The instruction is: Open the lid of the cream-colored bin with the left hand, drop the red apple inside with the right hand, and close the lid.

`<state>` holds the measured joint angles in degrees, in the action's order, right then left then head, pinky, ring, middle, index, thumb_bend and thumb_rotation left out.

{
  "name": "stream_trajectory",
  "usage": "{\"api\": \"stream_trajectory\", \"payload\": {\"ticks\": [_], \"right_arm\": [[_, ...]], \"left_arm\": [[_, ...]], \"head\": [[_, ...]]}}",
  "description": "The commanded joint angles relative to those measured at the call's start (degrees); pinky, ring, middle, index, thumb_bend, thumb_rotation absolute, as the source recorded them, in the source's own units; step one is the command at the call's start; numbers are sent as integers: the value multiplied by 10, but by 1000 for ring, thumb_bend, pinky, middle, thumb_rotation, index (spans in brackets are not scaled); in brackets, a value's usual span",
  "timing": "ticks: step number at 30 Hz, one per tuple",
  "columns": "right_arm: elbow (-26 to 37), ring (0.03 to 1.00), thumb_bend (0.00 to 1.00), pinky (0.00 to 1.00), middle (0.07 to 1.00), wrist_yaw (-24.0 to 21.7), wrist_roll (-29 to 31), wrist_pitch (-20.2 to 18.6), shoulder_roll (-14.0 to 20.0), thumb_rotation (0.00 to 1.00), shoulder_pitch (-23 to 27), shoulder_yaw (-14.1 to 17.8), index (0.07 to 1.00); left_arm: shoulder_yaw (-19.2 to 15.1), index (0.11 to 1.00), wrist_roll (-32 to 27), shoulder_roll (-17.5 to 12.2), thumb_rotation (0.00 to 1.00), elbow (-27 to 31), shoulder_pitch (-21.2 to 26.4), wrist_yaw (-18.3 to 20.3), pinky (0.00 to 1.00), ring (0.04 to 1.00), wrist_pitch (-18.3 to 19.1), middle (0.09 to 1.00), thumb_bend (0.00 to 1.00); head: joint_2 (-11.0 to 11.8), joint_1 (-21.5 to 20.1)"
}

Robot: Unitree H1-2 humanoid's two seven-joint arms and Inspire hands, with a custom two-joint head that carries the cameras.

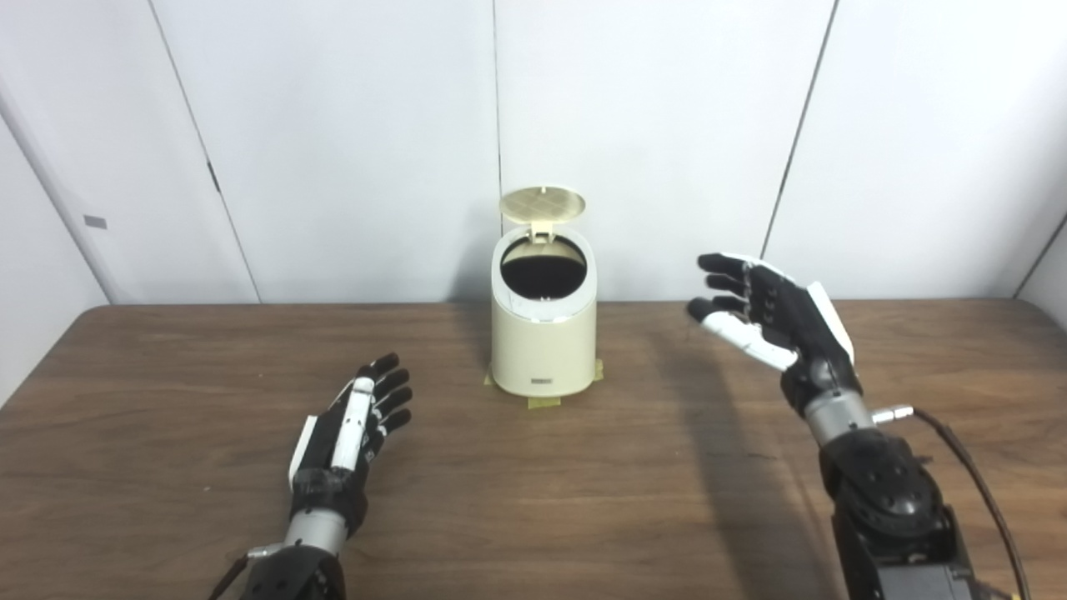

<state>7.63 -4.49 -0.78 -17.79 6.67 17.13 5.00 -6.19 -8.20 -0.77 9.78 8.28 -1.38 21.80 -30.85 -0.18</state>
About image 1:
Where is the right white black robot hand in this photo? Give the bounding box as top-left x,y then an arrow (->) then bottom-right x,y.
686,252 -> 864,418

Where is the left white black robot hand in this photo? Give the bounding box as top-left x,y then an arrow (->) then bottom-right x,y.
288,352 -> 413,534

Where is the cream-colored cylindrical bin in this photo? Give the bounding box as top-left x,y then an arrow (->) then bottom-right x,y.
489,185 -> 599,398

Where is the cream round bin lid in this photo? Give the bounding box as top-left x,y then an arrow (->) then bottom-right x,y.
498,185 -> 586,243

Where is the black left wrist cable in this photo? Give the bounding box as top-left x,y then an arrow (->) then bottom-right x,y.
207,546 -> 284,600

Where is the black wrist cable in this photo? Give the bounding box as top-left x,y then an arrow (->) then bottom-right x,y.
871,404 -> 1030,600
207,546 -> 284,600

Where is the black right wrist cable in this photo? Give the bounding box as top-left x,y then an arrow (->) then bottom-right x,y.
871,404 -> 1030,600

